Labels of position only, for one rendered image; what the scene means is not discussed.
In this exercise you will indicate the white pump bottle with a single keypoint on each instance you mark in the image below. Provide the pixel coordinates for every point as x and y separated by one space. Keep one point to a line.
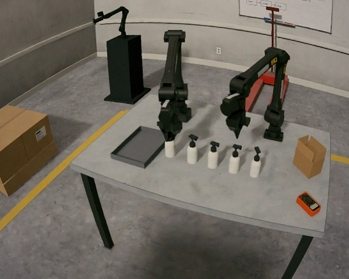
170 148
213 155
255 164
234 160
192 150

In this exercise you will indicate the brown cardboard box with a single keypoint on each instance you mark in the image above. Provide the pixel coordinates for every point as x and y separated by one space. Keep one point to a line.
307 157

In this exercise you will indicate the orange pocket multimeter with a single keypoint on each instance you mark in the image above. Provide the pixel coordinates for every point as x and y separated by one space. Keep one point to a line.
308 204

